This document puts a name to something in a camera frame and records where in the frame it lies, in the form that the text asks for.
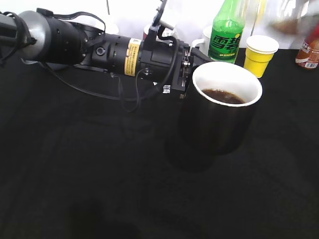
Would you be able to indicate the cola bottle red label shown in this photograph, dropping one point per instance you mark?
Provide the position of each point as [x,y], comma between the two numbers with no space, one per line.
[293,17]

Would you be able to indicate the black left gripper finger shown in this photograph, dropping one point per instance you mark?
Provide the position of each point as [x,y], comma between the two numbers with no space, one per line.
[198,58]

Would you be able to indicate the red ceramic mug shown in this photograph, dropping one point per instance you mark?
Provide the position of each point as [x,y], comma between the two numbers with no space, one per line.
[146,31]

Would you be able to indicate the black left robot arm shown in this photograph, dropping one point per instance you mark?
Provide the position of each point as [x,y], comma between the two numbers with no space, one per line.
[45,37]

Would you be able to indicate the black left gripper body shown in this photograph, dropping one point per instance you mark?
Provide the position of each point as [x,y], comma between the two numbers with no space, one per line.
[163,60]

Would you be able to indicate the black mug white interior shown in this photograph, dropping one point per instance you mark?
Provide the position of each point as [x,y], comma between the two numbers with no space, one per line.
[215,114]

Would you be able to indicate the green sprite bottle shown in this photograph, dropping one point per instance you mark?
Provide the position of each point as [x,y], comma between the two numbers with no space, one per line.
[227,31]

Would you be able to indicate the white ceramic mug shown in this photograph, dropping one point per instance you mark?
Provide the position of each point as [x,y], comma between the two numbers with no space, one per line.
[204,41]

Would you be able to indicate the yellow paper cup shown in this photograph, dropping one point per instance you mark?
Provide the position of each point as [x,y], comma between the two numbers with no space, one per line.
[259,52]

